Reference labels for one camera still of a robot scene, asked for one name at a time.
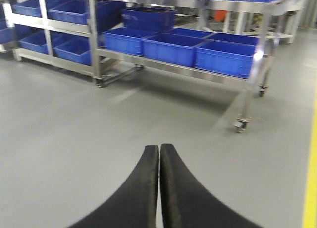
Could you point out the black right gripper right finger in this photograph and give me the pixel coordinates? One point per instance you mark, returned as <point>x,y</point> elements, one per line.
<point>186,203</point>

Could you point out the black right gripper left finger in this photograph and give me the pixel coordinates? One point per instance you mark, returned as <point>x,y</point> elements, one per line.
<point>134,204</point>

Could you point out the blue bin cart middle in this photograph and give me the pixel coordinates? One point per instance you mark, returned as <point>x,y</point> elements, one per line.
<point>172,48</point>

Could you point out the blue bin cart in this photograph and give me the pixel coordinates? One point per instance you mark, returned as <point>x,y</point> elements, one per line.
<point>226,58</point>
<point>172,48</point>
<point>126,40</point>

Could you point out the blue bin cart right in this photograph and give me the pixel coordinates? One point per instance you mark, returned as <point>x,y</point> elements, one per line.
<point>226,58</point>

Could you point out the blue bin cart left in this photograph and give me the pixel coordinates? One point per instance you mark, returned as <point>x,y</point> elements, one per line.
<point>126,40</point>

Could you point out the blue bin lower shelf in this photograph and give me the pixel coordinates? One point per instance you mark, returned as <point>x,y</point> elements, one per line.
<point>76,50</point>

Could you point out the blue bin shelf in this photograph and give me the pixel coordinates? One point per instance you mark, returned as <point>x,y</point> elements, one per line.
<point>76,50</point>
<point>75,11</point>

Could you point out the dark blue bin stacked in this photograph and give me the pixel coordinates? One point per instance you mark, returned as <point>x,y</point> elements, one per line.
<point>149,19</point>

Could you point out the blue bin upper shelf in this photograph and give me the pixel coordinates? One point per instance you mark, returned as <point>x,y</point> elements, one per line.
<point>75,11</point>

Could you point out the steel shelf rack left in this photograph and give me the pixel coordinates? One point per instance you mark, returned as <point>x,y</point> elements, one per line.
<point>48,25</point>

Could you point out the steel wheeled cart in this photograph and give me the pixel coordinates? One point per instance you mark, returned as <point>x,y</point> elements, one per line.
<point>110,66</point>

